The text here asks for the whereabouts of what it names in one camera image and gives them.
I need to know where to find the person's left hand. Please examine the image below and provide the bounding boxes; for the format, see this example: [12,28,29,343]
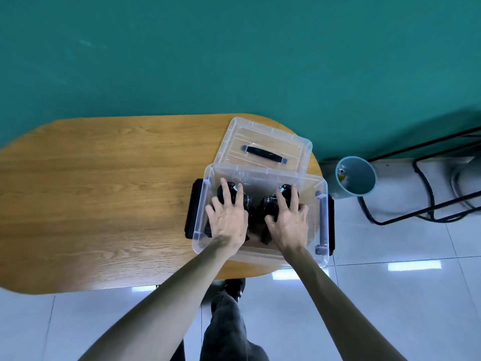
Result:
[205,177,250,256]

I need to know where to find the person's right hand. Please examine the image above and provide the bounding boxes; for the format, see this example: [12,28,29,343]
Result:
[265,188,310,260]

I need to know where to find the pile of grip strengtheners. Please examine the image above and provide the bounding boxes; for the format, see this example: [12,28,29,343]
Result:
[204,206,301,247]

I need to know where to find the clear plastic storage box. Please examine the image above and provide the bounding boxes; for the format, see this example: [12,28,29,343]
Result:
[184,163,335,268]

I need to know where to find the clear lid with black handle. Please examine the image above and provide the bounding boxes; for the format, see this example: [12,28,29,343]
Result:
[214,117,313,173]

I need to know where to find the person's left forearm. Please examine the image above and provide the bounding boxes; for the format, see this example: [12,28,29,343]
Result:
[79,238,241,361]

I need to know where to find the person's right forearm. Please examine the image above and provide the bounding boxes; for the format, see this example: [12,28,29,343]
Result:
[282,248,408,361]

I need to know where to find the person's black shoe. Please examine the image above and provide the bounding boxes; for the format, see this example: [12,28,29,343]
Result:
[224,278,246,302]

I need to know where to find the person's dark trousers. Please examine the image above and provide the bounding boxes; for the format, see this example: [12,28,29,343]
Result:
[171,293,270,361]

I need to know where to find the wooden table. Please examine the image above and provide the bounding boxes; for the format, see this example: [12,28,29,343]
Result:
[0,113,324,296]

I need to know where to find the grey round object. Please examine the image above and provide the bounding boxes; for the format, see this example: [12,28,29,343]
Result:
[450,155,481,211]

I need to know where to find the black metal stand frame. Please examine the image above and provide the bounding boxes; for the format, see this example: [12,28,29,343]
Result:
[359,125,481,226]

